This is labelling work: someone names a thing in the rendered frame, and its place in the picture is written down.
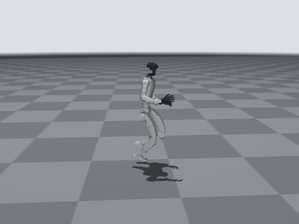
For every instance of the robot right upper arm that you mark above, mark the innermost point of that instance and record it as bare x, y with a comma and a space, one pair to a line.
145, 84

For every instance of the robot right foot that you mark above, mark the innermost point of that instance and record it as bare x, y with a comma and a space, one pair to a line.
140, 157

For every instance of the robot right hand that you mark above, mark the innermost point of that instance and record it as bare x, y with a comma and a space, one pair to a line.
167, 99

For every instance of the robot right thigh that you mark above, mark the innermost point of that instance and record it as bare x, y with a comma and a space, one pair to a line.
150, 125

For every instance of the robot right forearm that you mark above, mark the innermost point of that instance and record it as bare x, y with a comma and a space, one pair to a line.
150, 100

